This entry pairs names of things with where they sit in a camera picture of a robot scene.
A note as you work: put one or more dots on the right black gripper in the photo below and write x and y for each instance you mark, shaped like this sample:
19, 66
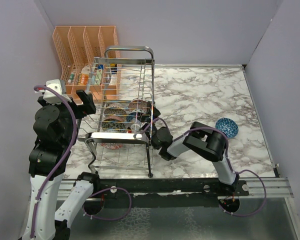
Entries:
154, 114

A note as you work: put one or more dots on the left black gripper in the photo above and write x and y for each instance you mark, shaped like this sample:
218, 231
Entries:
83, 110

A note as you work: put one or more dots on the pink floral patterned bowl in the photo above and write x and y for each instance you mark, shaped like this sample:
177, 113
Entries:
138, 104

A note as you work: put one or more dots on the light blue patterned bowl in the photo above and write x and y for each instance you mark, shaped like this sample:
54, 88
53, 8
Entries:
131, 119

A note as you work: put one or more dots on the brown floral patterned bowl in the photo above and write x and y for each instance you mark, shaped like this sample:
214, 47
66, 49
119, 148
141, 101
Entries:
115, 109

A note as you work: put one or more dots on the black leaf patterned bowl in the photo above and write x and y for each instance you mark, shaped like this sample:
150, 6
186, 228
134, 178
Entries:
113, 124

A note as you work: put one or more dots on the red geometric patterned bowl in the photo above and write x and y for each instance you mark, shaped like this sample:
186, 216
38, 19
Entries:
112, 146

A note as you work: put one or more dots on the dark blue patterned bowl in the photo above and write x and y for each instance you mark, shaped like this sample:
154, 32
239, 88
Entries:
228, 127

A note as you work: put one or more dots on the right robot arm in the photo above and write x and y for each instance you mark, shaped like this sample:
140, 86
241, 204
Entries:
208, 142

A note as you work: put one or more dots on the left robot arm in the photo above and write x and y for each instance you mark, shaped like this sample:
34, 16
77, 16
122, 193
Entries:
57, 131

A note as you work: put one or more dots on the green white box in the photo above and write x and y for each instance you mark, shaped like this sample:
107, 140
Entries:
98, 76

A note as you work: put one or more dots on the green glue stick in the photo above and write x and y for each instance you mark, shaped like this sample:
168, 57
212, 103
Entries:
71, 78

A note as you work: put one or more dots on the peach plastic file organizer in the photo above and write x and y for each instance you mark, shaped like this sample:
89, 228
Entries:
77, 46

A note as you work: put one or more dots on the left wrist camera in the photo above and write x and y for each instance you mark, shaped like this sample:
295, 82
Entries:
54, 92

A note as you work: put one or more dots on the steel wire dish rack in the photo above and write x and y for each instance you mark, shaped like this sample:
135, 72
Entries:
118, 135

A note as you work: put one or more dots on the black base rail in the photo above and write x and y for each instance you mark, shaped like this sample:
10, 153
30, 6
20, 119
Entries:
173, 192

